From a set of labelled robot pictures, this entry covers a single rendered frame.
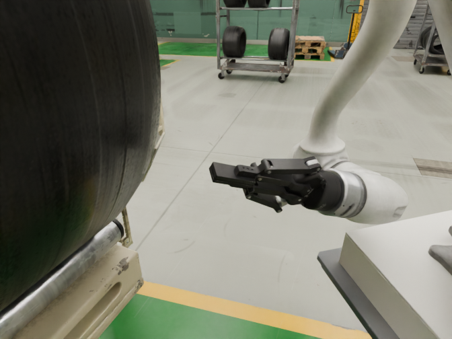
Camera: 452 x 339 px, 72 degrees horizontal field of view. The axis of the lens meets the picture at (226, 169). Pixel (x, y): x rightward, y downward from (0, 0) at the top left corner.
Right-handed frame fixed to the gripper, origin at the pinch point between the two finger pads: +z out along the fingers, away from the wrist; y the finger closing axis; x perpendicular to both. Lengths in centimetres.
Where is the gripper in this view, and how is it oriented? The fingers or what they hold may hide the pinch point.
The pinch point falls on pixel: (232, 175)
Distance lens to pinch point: 48.4
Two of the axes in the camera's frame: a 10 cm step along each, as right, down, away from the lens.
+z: -8.6, -1.6, -4.8
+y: -4.5, 6.8, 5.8
